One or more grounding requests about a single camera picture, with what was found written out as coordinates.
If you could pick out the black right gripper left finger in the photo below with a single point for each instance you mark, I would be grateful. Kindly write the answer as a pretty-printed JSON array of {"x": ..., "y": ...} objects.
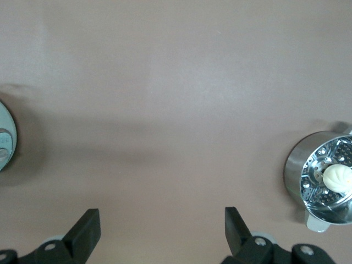
[{"x": 82, "y": 236}]

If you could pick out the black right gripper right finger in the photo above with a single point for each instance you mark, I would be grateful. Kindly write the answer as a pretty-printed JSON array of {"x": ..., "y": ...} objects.
[{"x": 239, "y": 242}]

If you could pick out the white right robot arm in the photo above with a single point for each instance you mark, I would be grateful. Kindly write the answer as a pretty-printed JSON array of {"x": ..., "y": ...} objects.
[{"x": 6, "y": 132}]

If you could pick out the steel steamer pot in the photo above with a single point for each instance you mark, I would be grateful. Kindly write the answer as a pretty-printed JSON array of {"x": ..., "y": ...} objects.
[{"x": 299, "y": 154}]

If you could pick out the white steamed bun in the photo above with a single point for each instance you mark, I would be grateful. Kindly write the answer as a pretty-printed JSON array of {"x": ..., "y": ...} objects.
[{"x": 336, "y": 178}]

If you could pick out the brown table cloth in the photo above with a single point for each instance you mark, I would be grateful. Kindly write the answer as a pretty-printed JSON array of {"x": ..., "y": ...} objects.
[{"x": 176, "y": 82}]

